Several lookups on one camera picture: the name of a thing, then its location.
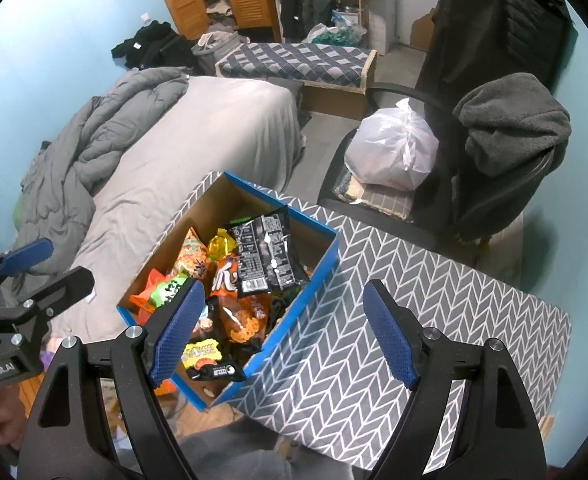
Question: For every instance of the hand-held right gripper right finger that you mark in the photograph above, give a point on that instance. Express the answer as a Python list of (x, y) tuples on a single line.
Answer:
[(391, 335)]

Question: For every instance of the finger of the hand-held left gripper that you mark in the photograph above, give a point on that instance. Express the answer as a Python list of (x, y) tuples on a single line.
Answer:
[(23, 257), (63, 287)]

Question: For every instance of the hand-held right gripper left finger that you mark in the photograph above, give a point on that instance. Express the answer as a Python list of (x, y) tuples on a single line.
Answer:
[(178, 335)]

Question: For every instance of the large orange snack bag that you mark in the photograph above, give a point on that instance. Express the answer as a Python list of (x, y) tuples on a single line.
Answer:
[(141, 305)]

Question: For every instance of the orange-brown snack bag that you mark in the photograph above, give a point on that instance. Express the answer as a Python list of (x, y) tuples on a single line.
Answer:
[(244, 325)]

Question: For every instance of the orange snack bag white print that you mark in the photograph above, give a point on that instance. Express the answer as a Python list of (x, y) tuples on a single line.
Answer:
[(225, 275)]

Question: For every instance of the orange chips bag green edge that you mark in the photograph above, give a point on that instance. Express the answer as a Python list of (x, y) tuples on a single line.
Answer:
[(192, 255)]

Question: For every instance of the cardboard box with blue rim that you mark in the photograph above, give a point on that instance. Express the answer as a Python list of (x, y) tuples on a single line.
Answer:
[(304, 305)]

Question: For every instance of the gold snack packet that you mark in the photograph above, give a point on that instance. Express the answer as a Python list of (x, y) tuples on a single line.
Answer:
[(222, 244)]

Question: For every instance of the black snack bag white text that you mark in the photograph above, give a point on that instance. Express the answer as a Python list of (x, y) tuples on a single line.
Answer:
[(266, 255)]

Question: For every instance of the grey herringbone tablecloth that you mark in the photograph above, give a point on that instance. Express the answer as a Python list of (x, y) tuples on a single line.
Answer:
[(399, 260)]

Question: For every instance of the grey duvet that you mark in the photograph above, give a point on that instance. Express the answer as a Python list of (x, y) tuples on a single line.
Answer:
[(98, 150)]

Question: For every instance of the black office chair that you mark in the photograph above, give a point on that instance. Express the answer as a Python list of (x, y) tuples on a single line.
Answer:
[(439, 210)]

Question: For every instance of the checked seat cushion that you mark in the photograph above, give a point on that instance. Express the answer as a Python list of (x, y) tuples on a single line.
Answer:
[(379, 200)]

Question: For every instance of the person's grey trousers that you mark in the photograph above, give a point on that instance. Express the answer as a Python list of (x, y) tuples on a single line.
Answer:
[(254, 455)]

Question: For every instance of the bed with grey sheet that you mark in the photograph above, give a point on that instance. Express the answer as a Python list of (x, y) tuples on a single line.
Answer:
[(198, 160)]

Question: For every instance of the white plastic bag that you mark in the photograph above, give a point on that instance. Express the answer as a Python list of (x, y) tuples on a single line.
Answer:
[(391, 147)]

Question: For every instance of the grey fleece jacket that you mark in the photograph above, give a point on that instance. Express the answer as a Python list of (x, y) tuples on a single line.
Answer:
[(514, 130)]

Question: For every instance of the pile of black clothes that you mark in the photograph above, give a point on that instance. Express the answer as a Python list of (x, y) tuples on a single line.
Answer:
[(148, 45)]

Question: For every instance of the blue patterned daybed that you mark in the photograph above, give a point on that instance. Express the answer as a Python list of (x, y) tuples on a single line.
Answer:
[(299, 60)]

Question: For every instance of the heap of grey clothes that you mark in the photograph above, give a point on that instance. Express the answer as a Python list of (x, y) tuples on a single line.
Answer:
[(216, 40)]

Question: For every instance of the clear bag of green items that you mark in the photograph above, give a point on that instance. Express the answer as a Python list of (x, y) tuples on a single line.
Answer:
[(339, 35)]

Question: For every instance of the cardboard piece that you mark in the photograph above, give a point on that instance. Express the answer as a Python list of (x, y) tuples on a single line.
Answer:
[(424, 27)]

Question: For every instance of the black puffer jacket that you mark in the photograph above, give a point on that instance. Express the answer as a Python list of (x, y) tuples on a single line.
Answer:
[(494, 15)]

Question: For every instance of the dark hanging clothes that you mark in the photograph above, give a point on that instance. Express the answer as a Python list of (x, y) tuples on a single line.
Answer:
[(299, 0)]

